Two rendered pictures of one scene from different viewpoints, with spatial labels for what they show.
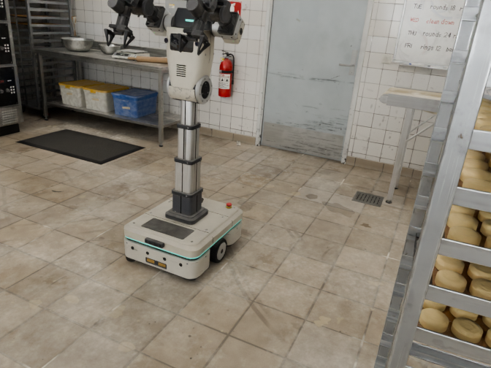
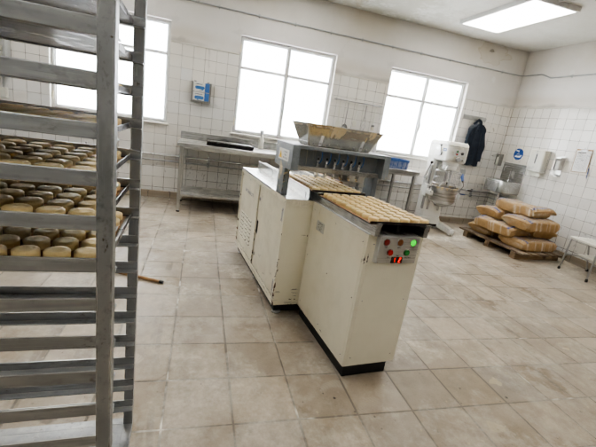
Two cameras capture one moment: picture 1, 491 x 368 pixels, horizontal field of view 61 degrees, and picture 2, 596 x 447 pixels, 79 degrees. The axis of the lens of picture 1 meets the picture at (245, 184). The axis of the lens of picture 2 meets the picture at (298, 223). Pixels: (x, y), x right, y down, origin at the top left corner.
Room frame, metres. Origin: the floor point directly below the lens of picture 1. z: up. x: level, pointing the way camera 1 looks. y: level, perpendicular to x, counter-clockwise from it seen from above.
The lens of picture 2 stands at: (1.77, -0.62, 1.30)
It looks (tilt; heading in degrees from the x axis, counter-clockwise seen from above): 15 degrees down; 140
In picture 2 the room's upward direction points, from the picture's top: 9 degrees clockwise
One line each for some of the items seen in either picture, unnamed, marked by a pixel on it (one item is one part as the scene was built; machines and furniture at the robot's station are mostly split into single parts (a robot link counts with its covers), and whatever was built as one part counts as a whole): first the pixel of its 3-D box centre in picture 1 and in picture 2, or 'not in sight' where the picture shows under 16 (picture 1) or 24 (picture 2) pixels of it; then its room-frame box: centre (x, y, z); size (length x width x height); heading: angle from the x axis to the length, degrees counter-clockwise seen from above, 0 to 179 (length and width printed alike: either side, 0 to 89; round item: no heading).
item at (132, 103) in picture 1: (135, 102); not in sight; (5.04, 1.41, 0.36); 0.47 x 0.38 x 0.26; 158
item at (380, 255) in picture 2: not in sight; (396, 249); (0.75, 0.91, 0.77); 0.24 x 0.04 x 0.14; 73
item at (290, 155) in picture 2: not in sight; (330, 172); (-0.08, 1.16, 1.01); 0.72 x 0.33 x 0.34; 73
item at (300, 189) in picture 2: not in sight; (278, 176); (-0.60, 1.10, 0.88); 1.28 x 0.01 x 0.07; 163
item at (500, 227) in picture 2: not in sight; (501, 225); (-0.35, 5.00, 0.32); 0.72 x 0.42 x 0.17; 161
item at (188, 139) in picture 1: (188, 155); not in sight; (2.36, 0.35, 0.65); 0.11 x 0.11 x 0.40; 66
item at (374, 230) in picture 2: not in sight; (302, 186); (-0.23, 1.06, 0.87); 2.01 x 0.03 x 0.07; 163
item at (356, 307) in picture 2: not in sight; (350, 277); (0.40, 1.01, 0.45); 0.70 x 0.34 x 0.90; 163
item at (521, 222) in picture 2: not in sight; (531, 223); (-0.01, 5.08, 0.47); 0.72 x 0.42 x 0.17; 72
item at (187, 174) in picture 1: (187, 188); not in sight; (2.36, 0.35, 0.45); 0.13 x 0.13 x 0.40; 66
